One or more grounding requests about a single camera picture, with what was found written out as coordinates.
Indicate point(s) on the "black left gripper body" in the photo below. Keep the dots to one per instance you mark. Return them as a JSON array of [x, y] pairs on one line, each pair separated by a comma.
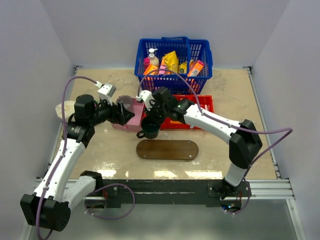
[[105, 112]]

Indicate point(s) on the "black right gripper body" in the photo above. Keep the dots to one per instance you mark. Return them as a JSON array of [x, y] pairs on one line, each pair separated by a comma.
[[158, 112]]

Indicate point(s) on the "dark green mug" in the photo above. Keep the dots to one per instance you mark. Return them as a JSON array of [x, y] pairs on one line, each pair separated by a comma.
[[149, 129]]

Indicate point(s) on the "translucent purple mug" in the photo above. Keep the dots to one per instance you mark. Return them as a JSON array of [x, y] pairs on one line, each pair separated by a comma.
[[127, 102]]

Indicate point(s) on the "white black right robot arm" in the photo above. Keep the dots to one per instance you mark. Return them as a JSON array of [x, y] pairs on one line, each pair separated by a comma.
[[241, 137]]

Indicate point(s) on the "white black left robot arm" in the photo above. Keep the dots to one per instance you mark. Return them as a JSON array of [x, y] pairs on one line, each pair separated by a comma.
[[50, 204]]

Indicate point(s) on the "brown wooden oval tray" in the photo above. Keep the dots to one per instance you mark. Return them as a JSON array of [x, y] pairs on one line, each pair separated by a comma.
[[176, 150]]

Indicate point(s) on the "pink drawer box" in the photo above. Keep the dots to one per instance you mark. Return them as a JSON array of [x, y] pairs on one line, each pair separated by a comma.
[[134, 125]]

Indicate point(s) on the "cream tissue roll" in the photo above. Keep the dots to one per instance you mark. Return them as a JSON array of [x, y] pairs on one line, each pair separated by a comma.
[[68, 109]]

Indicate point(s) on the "pink small box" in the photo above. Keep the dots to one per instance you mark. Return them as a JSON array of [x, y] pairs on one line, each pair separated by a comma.
[[162, 70]]

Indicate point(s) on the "orange carton left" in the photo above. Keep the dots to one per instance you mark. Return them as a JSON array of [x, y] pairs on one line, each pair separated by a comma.
[[151, 70]]

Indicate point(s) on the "red three-compartment bin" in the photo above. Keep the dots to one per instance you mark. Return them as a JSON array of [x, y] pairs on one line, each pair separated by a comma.
[[203, 100]]

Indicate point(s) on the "yellow green packet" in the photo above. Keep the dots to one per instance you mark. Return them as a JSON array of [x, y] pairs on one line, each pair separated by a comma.
[[184, 67]]

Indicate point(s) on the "blue plastic shopping basket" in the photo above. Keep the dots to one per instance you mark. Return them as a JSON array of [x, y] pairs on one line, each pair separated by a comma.
[[187, 49]]

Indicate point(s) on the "white pump lotion bottle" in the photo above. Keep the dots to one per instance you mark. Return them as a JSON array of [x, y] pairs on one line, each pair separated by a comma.
[[153, 59]]

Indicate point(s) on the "yellow snack bag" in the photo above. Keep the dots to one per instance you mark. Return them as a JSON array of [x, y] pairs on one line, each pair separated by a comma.
[[171, 61]]

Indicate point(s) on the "orange box in basket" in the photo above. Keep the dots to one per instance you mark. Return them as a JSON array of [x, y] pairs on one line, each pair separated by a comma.
[[195, 68]]

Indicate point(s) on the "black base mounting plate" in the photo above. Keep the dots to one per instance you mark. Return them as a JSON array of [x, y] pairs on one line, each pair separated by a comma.
[[206, 192]]

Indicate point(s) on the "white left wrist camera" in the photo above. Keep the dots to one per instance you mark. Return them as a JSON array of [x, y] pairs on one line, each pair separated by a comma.
[[105, 91]]

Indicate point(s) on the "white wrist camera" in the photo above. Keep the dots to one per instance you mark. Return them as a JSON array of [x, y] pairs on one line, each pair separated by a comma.
[[105, 91], [146, 97]]

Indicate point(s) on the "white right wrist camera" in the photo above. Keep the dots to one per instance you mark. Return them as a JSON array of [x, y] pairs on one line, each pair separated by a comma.
[[146, 97]]

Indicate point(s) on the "aluminium frame rail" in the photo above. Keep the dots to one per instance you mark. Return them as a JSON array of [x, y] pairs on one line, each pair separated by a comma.
[[271, 189]]

